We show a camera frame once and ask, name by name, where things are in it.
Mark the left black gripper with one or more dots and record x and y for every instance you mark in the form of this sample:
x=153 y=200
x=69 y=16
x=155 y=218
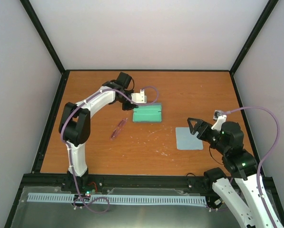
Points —
x=125 y=107

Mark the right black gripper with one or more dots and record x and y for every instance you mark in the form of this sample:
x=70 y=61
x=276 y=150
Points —
x=200 y=122

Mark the light blue cleaning cloth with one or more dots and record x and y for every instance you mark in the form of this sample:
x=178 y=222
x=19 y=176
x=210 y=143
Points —
x=186 y=141

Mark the grey glasses case green lining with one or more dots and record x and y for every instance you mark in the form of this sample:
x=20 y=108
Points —
x=150 y=113

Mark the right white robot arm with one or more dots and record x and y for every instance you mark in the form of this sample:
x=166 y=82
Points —
x=255 y=210

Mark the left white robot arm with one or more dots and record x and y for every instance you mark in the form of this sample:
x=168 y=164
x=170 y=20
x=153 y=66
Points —
x=75 y=124

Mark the pink translucent sunglasses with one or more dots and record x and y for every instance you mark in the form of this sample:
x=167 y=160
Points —
x=118 y=129

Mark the clear plastic sheet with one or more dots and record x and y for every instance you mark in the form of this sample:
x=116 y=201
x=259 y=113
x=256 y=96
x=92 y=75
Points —
x=73 y=215

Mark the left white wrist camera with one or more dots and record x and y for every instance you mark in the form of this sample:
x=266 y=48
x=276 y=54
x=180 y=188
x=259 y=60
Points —
x=139 y=97

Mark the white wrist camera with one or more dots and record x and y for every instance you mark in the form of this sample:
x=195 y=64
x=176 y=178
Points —
x=139 y=97
x=220 y=118

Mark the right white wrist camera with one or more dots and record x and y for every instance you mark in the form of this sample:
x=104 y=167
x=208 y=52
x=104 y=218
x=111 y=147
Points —
x=220 y=118

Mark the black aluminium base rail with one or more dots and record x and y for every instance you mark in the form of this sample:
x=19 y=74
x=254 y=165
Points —
x=189 y=184

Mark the black enclosure frame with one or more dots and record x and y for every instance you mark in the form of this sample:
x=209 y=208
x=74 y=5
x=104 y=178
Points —
x=38 y=161

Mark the light blue slotted cable duct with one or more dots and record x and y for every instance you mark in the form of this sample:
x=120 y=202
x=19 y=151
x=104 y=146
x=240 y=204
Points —
x=119 y=199

